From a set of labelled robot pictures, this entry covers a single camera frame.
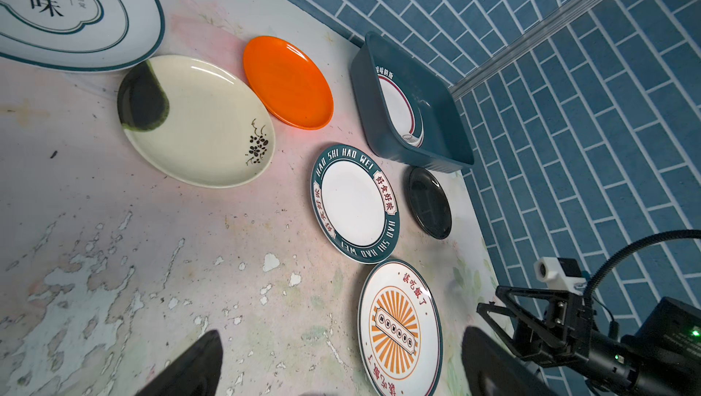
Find small orange plate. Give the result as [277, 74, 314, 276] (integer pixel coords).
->
[243, 36, 334, 130]

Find small black plate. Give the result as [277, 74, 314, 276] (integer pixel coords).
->
[405, 167, 453, 240]

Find teal plastic bin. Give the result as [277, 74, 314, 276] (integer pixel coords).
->
[350, 32, 475, 173]

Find cream plate black brushstroke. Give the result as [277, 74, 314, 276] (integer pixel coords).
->
[117, 54, 276, 189]

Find white plate green red rim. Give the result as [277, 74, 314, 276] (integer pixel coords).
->
[376, 66, 425, 148]

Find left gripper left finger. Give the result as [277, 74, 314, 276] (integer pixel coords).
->
[137, 330, 224, 395]

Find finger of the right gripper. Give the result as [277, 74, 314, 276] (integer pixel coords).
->
[475, 302, 554, 367]
[495, 286, 559, 314]

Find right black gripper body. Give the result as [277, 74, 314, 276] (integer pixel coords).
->
[542, 290, 594, 365]

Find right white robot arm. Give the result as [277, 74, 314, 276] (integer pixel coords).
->
[476, 286, 700, 395]

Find white plate hao shi rim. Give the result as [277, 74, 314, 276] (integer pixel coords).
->
[310, 143, 401, 264]

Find white plate green cloud motif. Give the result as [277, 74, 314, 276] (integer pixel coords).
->
[1, 0, 165, 73]

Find white plate orange sunburst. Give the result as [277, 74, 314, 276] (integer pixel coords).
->
[357, 259, 444, 395]

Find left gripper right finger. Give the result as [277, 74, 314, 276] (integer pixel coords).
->
[461, 327, 555, 396]

